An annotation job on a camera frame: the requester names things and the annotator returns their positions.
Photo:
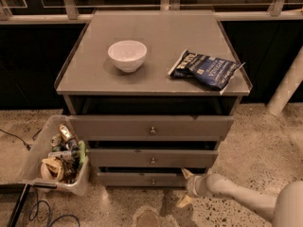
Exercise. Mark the clear plastic bin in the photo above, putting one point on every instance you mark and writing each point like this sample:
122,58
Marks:
30,171

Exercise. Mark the white pillar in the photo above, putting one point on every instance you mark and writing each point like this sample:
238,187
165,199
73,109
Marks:
287,86

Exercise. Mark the grey drawer cabinet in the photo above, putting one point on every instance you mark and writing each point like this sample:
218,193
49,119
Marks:
91,85

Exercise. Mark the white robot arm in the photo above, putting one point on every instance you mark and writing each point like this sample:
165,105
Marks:
283,210

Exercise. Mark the can in bin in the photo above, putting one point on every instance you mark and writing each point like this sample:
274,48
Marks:
65,133

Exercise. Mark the grey drawer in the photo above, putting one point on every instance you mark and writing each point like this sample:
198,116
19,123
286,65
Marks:
151,127
121,179
152,157

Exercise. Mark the black bar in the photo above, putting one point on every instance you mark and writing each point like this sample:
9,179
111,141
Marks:
23,190

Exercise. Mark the grey bottom drawer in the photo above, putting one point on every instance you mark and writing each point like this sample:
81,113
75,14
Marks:
121,179

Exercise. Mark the green packet in bin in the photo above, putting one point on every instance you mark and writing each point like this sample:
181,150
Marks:
82,147

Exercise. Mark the blue chip bag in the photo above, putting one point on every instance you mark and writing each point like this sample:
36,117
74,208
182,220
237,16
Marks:
213,72

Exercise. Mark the grey top drawer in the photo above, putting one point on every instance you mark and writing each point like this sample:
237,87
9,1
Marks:
151,127

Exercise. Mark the white ceramic bowl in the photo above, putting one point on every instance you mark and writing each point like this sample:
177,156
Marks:
127,56

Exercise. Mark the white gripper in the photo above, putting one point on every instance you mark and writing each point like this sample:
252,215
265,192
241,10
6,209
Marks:
195,185

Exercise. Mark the grey middle drawer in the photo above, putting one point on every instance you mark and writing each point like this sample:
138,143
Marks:
152,157

